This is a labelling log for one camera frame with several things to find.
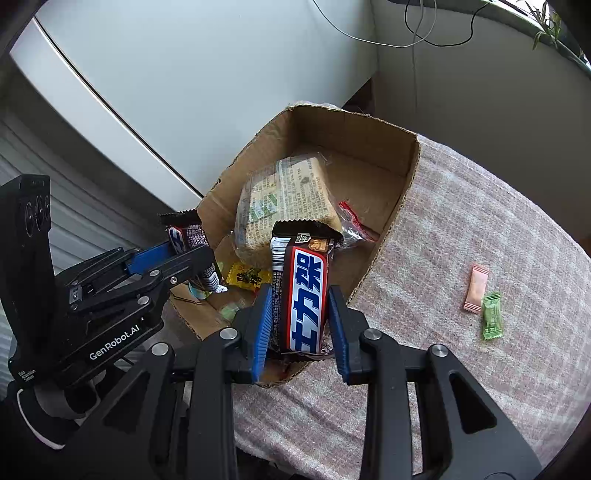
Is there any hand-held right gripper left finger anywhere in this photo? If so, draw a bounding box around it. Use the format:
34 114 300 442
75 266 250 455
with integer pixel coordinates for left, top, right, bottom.
65 285 274 480

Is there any brown chocolate bar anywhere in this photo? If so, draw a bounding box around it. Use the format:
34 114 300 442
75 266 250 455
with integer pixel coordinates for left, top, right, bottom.
269 219 345 363
159 209 229 296

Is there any brown cardboard box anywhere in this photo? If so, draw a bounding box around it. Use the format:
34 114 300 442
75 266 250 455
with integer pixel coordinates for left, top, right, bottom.
168 102 422 388

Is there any green potted plant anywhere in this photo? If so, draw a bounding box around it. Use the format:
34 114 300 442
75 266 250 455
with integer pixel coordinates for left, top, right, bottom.
480 0 591 70

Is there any yellow candy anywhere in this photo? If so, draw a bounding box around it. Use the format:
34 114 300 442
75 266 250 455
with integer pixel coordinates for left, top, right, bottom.
226 261 273 292

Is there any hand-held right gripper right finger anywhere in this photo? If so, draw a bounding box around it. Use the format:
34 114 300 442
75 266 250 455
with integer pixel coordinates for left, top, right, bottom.
327 285 543 480

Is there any green and white candy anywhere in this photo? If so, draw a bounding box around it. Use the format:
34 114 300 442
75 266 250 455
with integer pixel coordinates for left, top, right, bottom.
219 302 245 324

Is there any pink checked tablecloth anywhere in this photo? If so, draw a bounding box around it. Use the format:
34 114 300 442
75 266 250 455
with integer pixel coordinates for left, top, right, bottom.
231 134 591 472

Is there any white cable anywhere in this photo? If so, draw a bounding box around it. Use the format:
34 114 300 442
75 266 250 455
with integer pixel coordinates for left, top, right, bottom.
314 0 437 49

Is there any white cabinet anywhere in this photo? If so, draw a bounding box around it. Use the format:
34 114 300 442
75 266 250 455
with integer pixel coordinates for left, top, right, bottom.
9 0 379 208

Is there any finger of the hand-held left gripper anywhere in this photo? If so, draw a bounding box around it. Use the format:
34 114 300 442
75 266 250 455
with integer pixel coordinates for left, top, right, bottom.
68 246 219 317
54 239 177 296

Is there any chocolate cake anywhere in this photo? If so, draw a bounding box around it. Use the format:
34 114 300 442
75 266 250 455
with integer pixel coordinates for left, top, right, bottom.
335 199 382 245

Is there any green wrapped candy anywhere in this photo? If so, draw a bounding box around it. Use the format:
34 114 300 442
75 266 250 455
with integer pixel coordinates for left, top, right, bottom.
480 292 503 341

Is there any white ribbed panel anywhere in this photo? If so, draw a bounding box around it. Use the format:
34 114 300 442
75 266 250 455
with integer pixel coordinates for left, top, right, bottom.
0 111 185 278

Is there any black cable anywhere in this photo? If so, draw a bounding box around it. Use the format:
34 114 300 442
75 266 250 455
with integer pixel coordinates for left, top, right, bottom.
404 0 476 47

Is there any pink wrapped candy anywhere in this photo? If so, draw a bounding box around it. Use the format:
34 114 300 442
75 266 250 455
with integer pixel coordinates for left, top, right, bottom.
462 263 491 315

